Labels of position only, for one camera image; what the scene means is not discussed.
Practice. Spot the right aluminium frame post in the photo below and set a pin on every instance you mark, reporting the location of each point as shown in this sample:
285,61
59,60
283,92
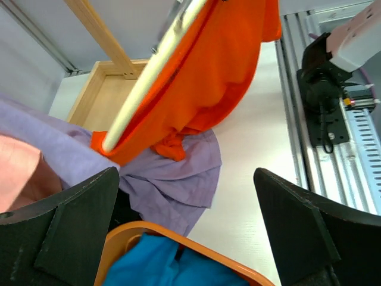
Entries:
38,35

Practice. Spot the blue t shirt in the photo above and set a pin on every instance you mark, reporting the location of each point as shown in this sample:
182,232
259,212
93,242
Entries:
159,261

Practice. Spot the orange plastic basket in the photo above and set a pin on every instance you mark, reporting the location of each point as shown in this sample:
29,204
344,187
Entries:
123,238

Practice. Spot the wooden clothes rack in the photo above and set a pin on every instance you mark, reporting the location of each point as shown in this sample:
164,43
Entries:
109,82

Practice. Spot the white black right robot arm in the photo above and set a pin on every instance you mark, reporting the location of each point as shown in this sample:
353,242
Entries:
327,65

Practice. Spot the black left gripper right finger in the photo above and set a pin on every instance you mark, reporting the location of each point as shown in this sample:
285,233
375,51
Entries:
314,240

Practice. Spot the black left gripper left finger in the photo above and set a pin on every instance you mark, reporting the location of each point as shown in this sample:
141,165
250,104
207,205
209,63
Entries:
59,240

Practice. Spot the pink t shirt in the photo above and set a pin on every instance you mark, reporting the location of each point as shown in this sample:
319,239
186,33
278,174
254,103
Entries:
25,175

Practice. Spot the orange t shirt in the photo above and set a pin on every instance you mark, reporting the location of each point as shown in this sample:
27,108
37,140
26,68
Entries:
202,82

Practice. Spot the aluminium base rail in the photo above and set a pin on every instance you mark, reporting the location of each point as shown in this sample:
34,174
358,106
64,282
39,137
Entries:
350,175

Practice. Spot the black t shirt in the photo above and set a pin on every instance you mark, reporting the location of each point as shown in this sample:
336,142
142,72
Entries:
122,212

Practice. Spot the cream clothes hanger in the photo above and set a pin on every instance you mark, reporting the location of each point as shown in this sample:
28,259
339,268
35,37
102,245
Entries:
178,22

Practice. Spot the purple t shirt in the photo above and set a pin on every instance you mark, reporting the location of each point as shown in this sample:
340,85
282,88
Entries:
173,194

